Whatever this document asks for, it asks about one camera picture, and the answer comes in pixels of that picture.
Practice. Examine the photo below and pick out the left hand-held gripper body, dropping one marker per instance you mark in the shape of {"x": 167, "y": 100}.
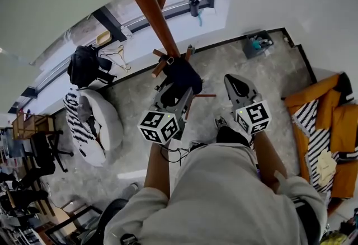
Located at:
{"x": 160, "y": 126}

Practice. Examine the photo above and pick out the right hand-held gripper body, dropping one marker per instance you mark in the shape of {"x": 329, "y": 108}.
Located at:
{"x": 253, "y": 116}

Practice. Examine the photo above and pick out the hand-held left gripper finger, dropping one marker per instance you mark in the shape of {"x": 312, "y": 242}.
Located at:
{"x": 160, "y": 93}
{"x": 188, "y": 98}

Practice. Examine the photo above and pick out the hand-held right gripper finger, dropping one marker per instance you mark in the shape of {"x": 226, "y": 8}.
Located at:
{"x": 230, "y": 84}
{"x": 242, "y": 83}

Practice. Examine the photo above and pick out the dark navy fabric item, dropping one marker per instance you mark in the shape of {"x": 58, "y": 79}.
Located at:
{"x": 183, "y": 74}

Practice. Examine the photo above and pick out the brown wooden coat stand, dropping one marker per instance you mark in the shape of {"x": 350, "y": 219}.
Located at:
{"x": 145, "y": 0}

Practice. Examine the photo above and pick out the person's right forearm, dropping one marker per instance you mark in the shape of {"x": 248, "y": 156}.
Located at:
{"x": 268, "y": 160}

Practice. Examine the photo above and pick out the person's left forearm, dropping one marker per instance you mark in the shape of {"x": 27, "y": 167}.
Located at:
{"x": 157, "y": 171}

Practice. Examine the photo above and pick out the person's grey shoe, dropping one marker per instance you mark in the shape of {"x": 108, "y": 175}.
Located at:
{"x": 220, "y": 122}
{"x": 131, "y": 190}

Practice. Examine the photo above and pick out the grey storage crate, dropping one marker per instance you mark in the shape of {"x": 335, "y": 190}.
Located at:
{"x": 257, "y": 44}

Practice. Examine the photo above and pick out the white round armchair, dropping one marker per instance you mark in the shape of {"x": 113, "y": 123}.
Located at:
{"x": 107, "y": 129}

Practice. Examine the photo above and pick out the small clear bottle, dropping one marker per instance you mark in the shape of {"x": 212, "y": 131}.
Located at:
{"x": 126, "y": 32}

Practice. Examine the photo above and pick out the black white striped blanket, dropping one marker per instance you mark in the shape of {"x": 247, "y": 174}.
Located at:
{"x": 75, "y": 123}
{"x": 316, "y": 146}

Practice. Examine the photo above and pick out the grey cloth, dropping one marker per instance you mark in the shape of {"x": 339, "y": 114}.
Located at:
{"x": 84, "y": 108}

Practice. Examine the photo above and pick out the yellow shallow tray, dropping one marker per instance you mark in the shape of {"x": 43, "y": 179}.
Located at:
{"x": 104, "y": 37}

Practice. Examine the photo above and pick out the black backpack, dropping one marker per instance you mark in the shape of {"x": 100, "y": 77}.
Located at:
{"x": 85, "y": 66}

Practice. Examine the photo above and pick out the person's grey shirt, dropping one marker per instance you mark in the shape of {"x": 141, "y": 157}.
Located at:
{"x": 223, "y": 196}

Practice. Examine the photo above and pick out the black drinking bottle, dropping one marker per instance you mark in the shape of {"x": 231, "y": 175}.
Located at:
{"x": 193, "y": 6}

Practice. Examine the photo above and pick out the orange sofa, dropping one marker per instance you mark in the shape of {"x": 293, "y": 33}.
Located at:
{"x": 339, "y": 126}

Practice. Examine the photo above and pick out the cream cloth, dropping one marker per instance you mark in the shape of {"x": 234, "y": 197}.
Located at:
{"x": 327, "y": 167}

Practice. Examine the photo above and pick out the black office chair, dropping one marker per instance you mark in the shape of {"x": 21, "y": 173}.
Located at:
{"x": 44, "y": 151}

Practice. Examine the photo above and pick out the wooden shelf unit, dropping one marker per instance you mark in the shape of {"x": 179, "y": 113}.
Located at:
{"x": 30, "y": 125}

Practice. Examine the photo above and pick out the black window frame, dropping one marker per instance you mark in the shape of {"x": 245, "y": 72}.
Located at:
{"x": 156, "y": 18}

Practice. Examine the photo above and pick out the dark frame glass table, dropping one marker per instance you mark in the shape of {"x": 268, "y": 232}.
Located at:
{"x": 70, "y": 223}

